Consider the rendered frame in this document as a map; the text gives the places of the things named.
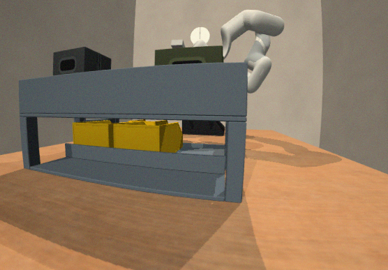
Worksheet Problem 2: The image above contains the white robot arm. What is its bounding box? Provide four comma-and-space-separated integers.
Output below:
221, 10, 284, 93

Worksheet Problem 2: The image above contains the dark grey case with orange latches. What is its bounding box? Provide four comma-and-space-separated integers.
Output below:
53, 47, 111, 75

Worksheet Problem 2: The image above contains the grey shelf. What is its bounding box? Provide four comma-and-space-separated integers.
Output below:
19, 62, 248, 203

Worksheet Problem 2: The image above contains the dark green case with orange latches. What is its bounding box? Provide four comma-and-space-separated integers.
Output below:
154, 45, 224, 66

